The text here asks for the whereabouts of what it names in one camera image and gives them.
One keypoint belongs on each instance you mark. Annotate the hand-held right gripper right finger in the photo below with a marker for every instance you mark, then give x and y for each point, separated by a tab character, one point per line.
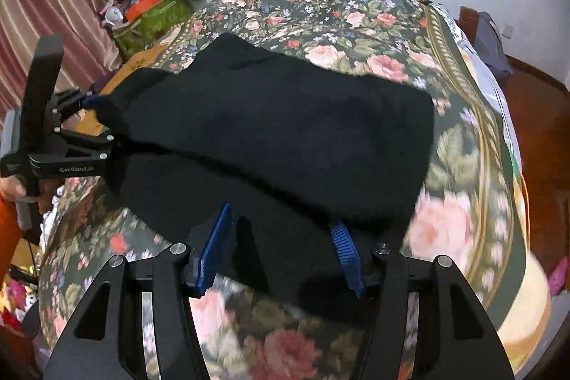
348	257

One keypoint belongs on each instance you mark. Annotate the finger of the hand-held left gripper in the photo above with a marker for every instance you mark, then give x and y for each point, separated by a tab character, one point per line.
73	101
84	145

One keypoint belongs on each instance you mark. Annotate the purple cloth on chair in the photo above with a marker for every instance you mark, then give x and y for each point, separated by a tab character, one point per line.
490	46

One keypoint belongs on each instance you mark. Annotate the green patterned bag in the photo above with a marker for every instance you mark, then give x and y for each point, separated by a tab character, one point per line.
156	21

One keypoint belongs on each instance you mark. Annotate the wooden folding table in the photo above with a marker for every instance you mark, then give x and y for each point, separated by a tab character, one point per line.
142	57

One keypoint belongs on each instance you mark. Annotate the white wall socket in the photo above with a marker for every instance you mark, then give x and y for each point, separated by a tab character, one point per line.
507	31

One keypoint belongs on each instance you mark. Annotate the person's left hand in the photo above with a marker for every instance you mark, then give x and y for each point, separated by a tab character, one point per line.
11	188

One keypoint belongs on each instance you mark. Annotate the pink object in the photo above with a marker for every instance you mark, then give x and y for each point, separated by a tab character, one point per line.
555	277

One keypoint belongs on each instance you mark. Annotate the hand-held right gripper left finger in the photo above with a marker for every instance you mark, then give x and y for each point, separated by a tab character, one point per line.
213	246

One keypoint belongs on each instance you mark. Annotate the orange box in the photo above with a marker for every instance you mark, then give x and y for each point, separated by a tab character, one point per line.
144	4

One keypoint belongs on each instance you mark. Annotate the black elephant print t-shirt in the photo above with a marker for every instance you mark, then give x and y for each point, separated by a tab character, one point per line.
289	130

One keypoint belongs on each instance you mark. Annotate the floral bed blanket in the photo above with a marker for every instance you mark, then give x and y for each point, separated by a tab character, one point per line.
356	19

